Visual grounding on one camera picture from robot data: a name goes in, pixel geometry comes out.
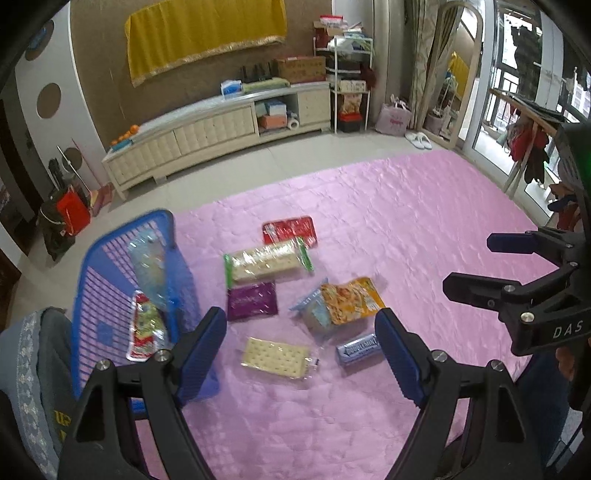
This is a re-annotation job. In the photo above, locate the arched standing mirror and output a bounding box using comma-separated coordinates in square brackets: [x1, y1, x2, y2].
[422, 0, 485, 151]

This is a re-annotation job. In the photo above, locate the white metal rack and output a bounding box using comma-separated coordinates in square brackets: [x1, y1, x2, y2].
[313, 34, 375, 134]

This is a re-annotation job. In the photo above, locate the clear pale blue snack packet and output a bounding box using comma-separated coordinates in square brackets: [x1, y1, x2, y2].
[127, 229, 178, 310]
[289, 278, 335, 335]

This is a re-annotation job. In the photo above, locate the person's right hand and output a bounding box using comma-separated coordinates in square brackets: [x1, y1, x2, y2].
[555, 344, 591, 384]

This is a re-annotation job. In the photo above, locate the green-edged cracker packet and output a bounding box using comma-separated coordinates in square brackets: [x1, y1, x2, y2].
[224, 237, 315, 289]

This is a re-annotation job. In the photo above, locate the yellow cloth cover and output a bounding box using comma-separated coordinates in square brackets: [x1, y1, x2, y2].
[126, 0, 288, 88]

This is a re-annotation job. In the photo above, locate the blue plastic basket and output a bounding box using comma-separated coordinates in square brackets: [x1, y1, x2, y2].
[71, 209, 222, 414]

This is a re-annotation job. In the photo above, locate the green folded cloth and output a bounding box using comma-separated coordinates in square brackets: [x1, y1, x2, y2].
[242, 78, 291, 95]

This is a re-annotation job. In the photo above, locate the person's right forearm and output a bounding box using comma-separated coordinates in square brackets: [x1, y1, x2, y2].
[516, 354, 578, 462]

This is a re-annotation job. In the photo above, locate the grey embroidered chair cover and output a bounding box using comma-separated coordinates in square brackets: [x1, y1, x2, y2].
[0, 307, 81, 480]

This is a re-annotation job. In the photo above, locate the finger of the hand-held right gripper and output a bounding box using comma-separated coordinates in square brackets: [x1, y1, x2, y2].
[486, 229, 580, 266]
[442, 263, 580, 320]

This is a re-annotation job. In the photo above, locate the broom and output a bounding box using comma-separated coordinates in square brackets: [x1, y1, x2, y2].
[69, 136, 114, 217]

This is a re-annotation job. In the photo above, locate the clear square cracker packet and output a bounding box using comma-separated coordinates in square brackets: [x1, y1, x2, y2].
[240, 336, 320, 380]

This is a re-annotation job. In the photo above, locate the blue silver candy packet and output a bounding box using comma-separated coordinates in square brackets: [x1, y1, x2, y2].
[335, 333, 383, 367]

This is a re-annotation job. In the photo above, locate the red snack packet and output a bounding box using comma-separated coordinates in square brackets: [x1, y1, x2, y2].
[262, 215, 320, 248]

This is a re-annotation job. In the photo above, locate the pink bag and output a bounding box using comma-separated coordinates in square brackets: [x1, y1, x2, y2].
[375, 95, 414, 137]

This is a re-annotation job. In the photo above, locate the silver standing air conditioner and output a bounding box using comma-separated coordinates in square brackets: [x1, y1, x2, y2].
[373, 0, 407, 109]

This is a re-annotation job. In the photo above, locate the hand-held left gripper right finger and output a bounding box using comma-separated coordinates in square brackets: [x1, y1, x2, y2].
[374, 307, 546, 480]

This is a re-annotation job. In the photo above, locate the black bag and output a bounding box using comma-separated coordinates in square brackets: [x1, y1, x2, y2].
[37, 198, 77, 261]

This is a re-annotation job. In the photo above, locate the wooden drying rack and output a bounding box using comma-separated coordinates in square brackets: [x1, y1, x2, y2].
[487, 88, 591, 204]

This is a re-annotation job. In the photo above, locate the black garment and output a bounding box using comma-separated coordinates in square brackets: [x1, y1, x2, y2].
[524, 134, 552, 185]

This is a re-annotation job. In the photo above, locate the red white snack pouch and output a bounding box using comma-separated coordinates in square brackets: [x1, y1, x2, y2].
[126, 290, 171, 361]

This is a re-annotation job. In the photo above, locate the cream TV cabinet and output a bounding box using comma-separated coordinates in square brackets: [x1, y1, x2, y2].
[100, 82, 332, 200]

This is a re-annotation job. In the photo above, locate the purple snack packet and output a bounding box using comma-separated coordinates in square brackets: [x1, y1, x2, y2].
[226, 281, 279, 321]

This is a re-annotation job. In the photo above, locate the pink quilted blanket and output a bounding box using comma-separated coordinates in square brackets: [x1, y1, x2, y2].
[134, 150, 578, 480]

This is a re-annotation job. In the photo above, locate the cardboard box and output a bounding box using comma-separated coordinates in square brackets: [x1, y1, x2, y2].
[276, 55, 327, 84]

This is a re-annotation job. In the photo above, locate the yellow snack packet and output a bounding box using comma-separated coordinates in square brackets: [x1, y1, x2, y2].
[321, 277, 386, 326]

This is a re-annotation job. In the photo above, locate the black router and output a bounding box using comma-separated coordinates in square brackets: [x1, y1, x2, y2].
[239, 64, 278, 83]

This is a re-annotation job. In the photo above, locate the red garment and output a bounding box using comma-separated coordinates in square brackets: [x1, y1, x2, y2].
[508, 115, 550, 162]

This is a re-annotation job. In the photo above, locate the red shopping bag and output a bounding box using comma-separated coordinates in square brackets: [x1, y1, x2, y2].
[55, 187, 92, 237]

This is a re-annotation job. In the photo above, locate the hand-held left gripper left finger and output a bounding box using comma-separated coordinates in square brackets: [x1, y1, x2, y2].
[58, 306, 228, 480]

